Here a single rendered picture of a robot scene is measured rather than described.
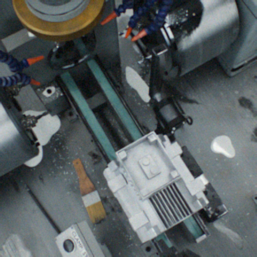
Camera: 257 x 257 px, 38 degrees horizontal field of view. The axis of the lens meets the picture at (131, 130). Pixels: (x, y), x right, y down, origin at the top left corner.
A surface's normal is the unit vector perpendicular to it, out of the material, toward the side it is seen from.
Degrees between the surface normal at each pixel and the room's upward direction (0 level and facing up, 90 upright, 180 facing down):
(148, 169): 0
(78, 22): 0
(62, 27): 0
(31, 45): 90
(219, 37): 62
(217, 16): 40
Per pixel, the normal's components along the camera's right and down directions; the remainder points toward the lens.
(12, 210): -0.01, -0.29
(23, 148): 0.46, 0.63
